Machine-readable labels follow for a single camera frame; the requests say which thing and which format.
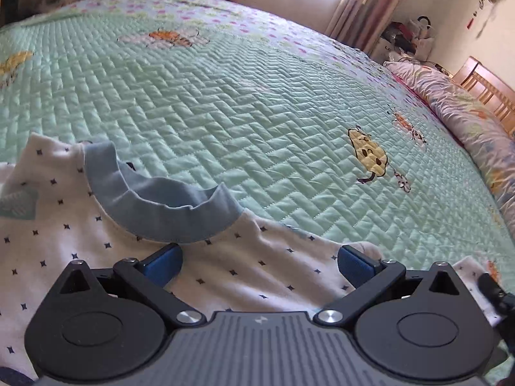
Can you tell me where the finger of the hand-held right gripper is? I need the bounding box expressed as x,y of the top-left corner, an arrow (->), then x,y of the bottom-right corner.
479,273 -> 515,324

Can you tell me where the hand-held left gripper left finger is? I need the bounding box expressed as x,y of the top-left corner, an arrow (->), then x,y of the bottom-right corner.
60,242 -> 206,327

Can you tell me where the floral duvet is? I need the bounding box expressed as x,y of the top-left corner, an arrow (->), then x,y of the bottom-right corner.
382,60 -> 515,226

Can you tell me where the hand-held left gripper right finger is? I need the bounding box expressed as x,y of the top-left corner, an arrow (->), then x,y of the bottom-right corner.
314,245 -> 461,326

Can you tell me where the pile of bags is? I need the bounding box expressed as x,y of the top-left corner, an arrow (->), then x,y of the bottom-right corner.
380,16 -> 435,55

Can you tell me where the white star-print sweatshirt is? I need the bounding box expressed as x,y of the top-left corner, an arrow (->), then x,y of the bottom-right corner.
0,132 -> 501,382

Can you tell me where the green quilted bedspread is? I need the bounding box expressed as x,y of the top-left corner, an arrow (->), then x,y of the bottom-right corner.
0,0 -> 515,371

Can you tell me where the wooden headboard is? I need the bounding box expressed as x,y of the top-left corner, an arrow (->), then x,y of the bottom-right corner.
453,56 -> 515,137

